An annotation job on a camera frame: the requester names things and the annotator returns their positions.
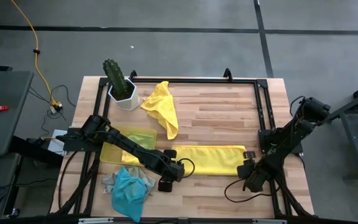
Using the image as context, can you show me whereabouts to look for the grey side table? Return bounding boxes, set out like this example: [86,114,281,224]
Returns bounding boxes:
[0,70,34,157]

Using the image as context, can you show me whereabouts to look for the grey microfiber towel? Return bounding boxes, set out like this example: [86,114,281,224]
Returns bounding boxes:
[101,164,157,195]

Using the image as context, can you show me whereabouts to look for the yellow microfiber towel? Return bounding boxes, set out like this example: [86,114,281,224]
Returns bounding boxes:
[170,145,247,177]
[121,150,144,166]
[140,81,180,141]

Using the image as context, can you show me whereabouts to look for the white box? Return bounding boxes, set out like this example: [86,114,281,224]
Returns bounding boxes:
[46,129,68,156]

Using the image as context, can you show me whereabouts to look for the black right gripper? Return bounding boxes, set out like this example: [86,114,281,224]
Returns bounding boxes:
[242,151,270,193]

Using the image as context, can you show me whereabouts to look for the white hexagonal plant pot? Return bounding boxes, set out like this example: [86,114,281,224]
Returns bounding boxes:
[107,77,140,112]

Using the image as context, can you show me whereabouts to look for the silver frame bracket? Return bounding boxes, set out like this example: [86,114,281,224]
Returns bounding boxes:
[252,218,288,224]
[78,217,114,224]

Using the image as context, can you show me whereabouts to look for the black aluminium table frame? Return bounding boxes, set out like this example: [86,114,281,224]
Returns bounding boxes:
[48,67,316,222]

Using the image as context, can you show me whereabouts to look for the orange extension cable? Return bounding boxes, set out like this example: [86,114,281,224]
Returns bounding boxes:
[10,0,62,108]

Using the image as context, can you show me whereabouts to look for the black low shelf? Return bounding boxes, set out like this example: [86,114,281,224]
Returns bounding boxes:
[8,135,64,166]

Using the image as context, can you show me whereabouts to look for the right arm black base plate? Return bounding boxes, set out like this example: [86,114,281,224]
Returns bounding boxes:
[258,129,304,156]

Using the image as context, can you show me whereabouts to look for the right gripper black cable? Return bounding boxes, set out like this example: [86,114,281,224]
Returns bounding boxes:
[224,177,273,203]

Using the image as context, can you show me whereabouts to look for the teal microfiber towel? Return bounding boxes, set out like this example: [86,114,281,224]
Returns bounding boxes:
[111,166,149,223]

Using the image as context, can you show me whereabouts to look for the thin black floor cable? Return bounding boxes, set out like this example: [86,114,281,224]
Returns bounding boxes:
[28,84,76,122]

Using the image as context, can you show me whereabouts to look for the yellow translucent plastic tray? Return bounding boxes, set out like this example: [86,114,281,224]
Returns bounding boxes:
[99,124,157,166]

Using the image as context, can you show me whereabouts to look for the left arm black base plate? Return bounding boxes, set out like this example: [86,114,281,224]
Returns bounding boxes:
[55,127,105,152]

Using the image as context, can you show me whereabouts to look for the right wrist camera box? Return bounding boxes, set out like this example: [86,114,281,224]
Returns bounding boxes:
[237,163,254,180]

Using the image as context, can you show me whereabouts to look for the green cactus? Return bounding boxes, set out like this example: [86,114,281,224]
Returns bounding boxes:
[102,58,129,96]

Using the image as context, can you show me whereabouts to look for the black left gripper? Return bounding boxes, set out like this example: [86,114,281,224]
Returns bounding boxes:
[158,149,186,192]

